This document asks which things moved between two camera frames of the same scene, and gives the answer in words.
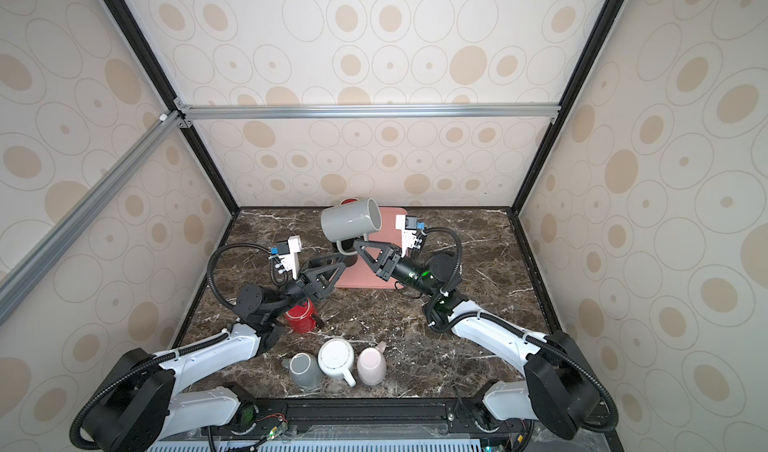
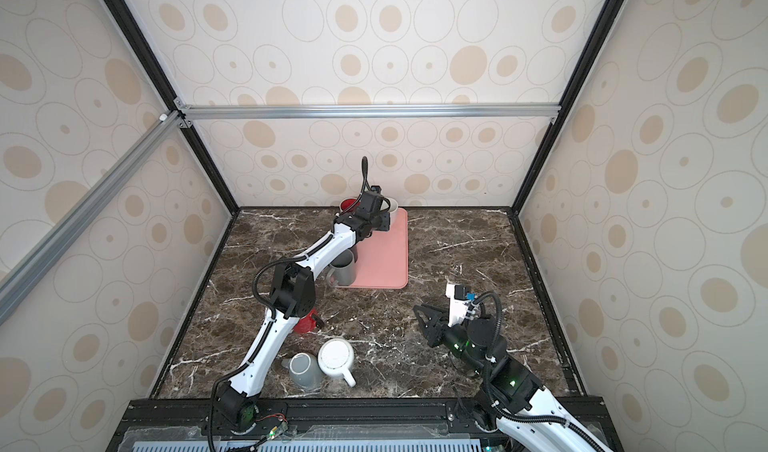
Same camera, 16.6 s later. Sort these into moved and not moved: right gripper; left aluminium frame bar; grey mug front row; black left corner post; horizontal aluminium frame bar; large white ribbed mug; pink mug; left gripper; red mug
Moved: left gripper; right gripper; pink mug
Not moved: horizontal aluminium frame bar; grey mug front row; left aluminium frame bar; large white ribbed mug; black left corner post; red mug
